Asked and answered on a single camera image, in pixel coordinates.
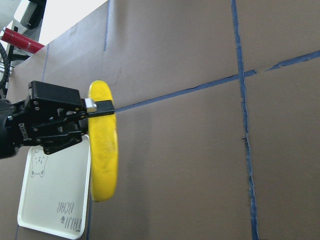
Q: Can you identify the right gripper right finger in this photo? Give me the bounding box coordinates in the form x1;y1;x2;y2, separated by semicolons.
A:
82;98;115;118

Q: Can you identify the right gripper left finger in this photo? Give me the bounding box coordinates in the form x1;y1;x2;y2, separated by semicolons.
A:
42;132;85;154

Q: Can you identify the white bear tray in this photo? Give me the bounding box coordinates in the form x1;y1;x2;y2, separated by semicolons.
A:
17;135;91;240

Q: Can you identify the red cylinder bottle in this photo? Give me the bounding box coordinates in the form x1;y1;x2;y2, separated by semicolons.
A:
0;27;45;54

